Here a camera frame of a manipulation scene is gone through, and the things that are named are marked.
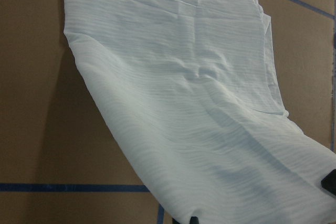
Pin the light blue striped shirt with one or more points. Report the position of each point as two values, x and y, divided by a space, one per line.
189 91

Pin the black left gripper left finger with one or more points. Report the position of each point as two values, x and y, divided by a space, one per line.
194 220

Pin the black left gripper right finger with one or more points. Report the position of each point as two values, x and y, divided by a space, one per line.
329 182

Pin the blue tape grid lines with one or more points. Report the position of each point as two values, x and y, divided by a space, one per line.
59 161

